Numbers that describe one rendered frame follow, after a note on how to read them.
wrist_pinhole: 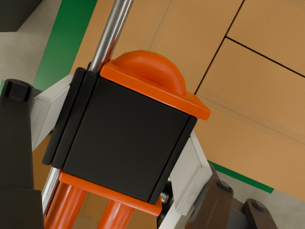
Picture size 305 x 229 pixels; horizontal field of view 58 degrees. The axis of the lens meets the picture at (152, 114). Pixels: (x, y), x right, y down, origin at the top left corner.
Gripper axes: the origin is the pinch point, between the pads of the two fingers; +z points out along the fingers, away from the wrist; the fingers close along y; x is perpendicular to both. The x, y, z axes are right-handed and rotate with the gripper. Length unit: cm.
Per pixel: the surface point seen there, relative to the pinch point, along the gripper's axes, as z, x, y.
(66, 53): 126, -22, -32
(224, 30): 72, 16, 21
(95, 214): 39, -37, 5
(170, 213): 66, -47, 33
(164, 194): 72, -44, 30
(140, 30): 72, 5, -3
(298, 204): 126, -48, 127
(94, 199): 44, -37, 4
